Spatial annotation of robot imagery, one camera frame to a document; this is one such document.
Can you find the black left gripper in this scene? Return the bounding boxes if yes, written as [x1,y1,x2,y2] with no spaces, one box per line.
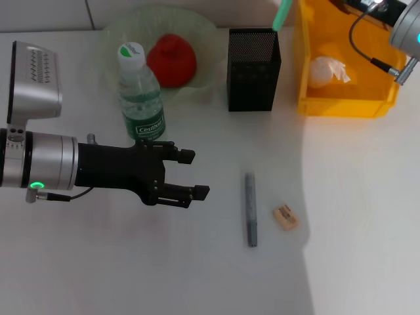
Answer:
[75,140,211,209]

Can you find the yellow plastic bin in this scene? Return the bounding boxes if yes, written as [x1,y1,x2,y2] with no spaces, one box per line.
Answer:
[293,0,408,117]

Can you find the clear green-label water bottle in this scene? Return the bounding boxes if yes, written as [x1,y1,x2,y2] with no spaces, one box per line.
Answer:
[117,41,167,142]

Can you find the white plastic wrap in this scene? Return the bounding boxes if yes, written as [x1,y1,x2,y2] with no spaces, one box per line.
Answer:
[309,55,351,89]

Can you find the translucent green fruit plate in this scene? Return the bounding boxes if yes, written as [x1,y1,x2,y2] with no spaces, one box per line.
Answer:
[100,8,219,102]

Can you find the left gripper cable with plug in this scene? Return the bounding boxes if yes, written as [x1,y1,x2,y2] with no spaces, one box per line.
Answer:
[26,186,95,204]

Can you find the grey pen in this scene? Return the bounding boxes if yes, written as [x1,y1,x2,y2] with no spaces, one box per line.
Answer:
[244,172,259,247]

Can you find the green utility knife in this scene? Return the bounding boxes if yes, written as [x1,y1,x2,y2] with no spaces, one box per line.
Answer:
[272,0,293,33]

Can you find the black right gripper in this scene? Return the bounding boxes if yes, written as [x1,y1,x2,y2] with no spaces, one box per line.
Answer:
[329,0,408,29]

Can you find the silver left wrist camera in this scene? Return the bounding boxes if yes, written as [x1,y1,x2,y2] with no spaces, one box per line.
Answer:
[6,41,63,134]

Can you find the red-orange fruit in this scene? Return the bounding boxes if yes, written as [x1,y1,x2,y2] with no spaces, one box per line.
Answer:
[146,33,198,88]

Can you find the beige eraser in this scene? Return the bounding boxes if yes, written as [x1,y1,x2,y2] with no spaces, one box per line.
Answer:
[272,203,301,232]

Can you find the black mesh pen holder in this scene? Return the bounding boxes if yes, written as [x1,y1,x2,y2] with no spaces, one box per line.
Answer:
[226,28,282,112]

